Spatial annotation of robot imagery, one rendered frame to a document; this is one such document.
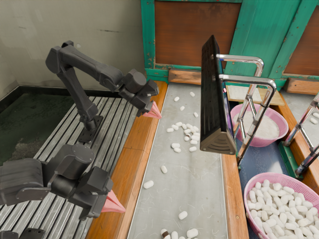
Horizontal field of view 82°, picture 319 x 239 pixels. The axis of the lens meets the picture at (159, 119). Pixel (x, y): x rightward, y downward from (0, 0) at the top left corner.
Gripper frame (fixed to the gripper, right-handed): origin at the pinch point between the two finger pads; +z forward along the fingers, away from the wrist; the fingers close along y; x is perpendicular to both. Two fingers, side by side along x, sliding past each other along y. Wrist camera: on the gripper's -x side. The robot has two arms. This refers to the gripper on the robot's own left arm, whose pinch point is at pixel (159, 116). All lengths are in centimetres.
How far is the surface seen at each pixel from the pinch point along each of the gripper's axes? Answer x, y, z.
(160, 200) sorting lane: 5.1, -30.5, 11.9
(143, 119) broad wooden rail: 13.0, 7.2, -1.3
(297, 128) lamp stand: -36, 6, 46
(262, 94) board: -29, 39, 46
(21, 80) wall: 179, 114, -108
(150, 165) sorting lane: 9.4, -17.1, 6.9
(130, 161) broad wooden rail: 12.3, -18.4, -0.5
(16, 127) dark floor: 172, 54, -70
